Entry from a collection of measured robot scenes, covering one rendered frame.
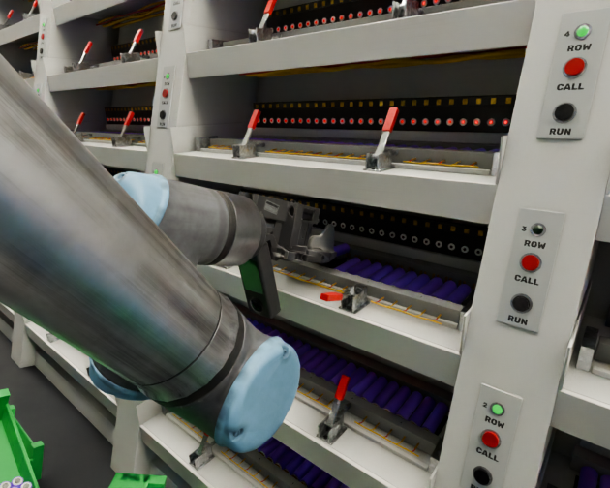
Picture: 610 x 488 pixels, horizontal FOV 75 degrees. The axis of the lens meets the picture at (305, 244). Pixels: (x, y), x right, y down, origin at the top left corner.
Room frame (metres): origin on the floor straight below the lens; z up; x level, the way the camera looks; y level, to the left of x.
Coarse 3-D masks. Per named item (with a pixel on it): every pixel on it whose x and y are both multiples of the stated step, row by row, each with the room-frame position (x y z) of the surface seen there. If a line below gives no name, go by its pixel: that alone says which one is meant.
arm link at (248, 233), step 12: (240, 204) 0.46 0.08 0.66; (252, 204) 0.48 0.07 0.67; (240, 216) 0.45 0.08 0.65; (252, 216) 0.47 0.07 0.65; (240, 228) 0.45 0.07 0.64; (252, 228) 0.46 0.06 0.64; (240, 240) 0.45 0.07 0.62; (252, 240) 0.46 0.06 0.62; (240, 252) 0.46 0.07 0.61; (252, 252) 0.47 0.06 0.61; (216, 264) 0.46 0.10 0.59; (228, 264) 0.47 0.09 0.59; (240, 264) 0.49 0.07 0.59
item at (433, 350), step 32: (416, 256) 0.66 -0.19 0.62; (448, 256) 0.63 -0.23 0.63; (224, 288) 0.69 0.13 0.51; (288, 288) 0.61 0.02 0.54; (320, 288) 0.61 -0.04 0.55; (320, 320) 0.56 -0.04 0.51; (352, 320) 0.52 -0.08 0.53; (384, 320) 0.51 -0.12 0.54; (416, 320) 0.51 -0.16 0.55; (384, 352) 0.50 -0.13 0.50; (416, 352) 0.47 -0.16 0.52; (448, 352) 0.44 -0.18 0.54
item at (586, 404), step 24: (576, 336) 0.43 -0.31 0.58; (600, 336) 0.43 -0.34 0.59; (576, 360) 0.42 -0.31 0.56; (600, 360) 0.42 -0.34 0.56; (576, 384) 0.39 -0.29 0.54; (600, 384) 0.39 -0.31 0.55; (576, 408) 0.37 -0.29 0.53; (600, 408) 0.36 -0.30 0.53; (576, 432) 0.37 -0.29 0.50; (600, 432) 0.36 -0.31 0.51
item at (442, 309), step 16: (304, 272) 0.64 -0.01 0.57; (320, 272) 0.62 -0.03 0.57; (336, 272) 0.61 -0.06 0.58; (368, 288) 0.57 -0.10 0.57; (384, 288) 0.55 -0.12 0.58; (400, 288) 0.55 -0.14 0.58; (400, 304) 0.54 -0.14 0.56; (416, 304) 0.52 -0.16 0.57; (432, 304) 0.51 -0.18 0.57; (448, 304) 0.50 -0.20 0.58; (432, 320) 0.49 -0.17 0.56
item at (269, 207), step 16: (240, 192) 0.52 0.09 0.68; (272, 208) 0.52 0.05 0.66; (288, 208) 0.55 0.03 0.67; (304, 208) 0.56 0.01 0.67; (272, 224) 0.54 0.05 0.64; (288, 224) 0.54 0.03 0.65; (304, 224) 0.57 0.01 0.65; (272, 240) 0.53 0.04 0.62; (288, 240) 0.54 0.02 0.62; (304, 240) 0.58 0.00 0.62; (272, 256) 0.54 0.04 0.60; (288, 256) 0.54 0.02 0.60
